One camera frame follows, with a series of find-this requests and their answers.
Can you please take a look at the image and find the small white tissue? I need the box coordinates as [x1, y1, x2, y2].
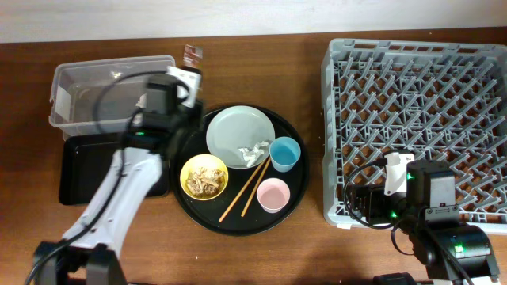
[238, 140, 271, 167]

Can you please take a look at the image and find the black rectangular tray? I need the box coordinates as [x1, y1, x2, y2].
[58, 127, 171, 207]

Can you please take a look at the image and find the clear plastic waste bin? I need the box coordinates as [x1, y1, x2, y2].
[48, 55, 176, 139]

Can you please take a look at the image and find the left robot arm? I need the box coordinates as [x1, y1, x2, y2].
[25, 66, 204, 284]

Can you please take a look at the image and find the pink plastic cup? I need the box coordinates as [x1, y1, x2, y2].
[257, 178, 291, 214]

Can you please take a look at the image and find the blue plastic cup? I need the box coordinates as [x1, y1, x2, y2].
[269, 136, 302, 173]

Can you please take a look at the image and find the grey round plate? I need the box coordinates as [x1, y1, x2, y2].
[206, 105, 275, 169]

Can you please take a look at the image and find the wooden chopstick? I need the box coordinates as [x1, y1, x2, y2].
[219, 158, 267, 222]
[241, 158, 271, 218]

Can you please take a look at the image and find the gold foil wrapper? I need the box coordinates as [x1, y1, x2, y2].
[183, 44, 203, 69]

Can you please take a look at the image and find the yellow bowl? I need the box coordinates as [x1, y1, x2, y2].
[180, 154, 229, 201]

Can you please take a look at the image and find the peanut shells and rice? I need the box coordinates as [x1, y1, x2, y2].
[185, 167, 225, 199]

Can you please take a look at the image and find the round black serving tray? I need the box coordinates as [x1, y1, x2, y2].
[169, 105, 310, 236]

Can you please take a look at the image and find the grey dishwasher rack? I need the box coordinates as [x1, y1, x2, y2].
[321, 39, 506, 235]

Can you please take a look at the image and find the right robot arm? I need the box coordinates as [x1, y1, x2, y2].
[342, 151, 500, 284]

